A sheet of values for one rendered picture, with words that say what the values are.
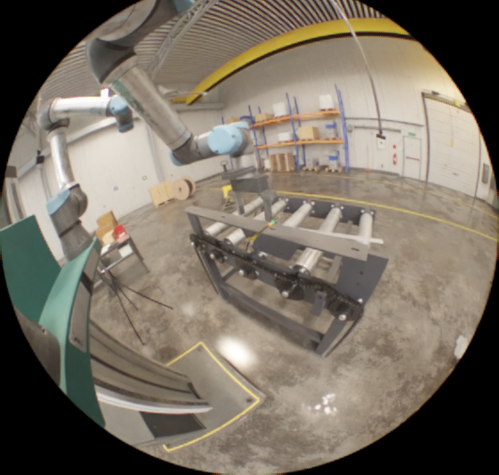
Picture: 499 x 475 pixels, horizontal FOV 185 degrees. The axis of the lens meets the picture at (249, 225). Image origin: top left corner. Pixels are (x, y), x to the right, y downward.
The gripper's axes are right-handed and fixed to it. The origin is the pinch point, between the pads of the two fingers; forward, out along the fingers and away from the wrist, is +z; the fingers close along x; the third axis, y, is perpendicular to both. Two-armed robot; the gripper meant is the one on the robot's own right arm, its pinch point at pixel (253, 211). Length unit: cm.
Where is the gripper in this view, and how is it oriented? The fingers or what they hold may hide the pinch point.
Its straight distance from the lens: 56.5
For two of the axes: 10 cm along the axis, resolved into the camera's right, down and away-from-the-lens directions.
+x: -7.4, -1.9, 6.4
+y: 6.5, -4.6, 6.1
